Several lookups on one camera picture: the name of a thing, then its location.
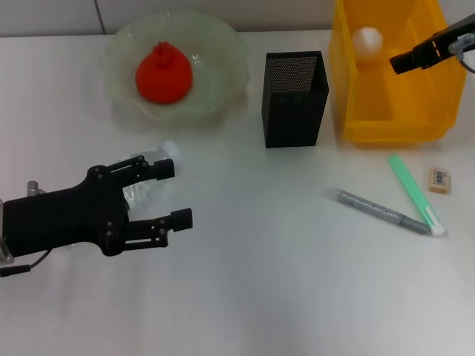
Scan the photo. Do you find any clear green-label water bottle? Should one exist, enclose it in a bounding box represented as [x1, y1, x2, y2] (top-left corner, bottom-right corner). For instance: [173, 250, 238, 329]
[119, 140, 183, 213]

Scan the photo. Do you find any clear glass fruit plate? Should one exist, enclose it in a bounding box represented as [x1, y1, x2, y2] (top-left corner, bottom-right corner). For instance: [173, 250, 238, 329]
[101, 10, 250, 128]

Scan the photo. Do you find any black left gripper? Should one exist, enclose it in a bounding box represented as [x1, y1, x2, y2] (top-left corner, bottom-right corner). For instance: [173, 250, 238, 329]
[1, 154, 177, 258]

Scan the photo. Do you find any white paper ball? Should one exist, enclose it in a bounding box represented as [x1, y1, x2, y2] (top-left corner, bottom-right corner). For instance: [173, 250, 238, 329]
[352, 26, 384, 60]

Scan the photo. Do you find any right gripper cable with plug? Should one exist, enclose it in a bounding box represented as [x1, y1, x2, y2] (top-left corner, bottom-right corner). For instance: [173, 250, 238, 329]
[448, 34, 475, 76]

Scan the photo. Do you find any red-orange toy orange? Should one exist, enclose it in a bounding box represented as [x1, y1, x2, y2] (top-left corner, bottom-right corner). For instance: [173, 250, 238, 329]
[134, 41, 194, 107]

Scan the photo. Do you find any black mesh pen holder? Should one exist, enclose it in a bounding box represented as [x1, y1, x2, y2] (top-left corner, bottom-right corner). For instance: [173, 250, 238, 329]
[261, 50, 331, 149]

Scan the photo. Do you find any green pen with white cap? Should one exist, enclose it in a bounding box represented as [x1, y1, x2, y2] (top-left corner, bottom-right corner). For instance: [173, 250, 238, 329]
[387, 154, 447, 238]

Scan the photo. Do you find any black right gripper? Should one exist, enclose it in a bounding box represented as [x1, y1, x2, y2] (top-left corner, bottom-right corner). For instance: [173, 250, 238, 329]
[388, 12, 475, 76]

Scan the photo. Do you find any grey marker pen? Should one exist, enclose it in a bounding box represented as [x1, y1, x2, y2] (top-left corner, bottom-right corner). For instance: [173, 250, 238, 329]
[327, 187, 430, 236]

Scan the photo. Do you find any beige eraser with barcode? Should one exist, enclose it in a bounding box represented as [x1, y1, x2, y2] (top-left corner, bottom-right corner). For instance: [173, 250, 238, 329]
[427, 166, 454, 195]

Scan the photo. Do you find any yellow plastic bin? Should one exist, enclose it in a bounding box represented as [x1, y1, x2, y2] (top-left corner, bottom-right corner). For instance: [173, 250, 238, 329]
[329, 0, 468, 148]

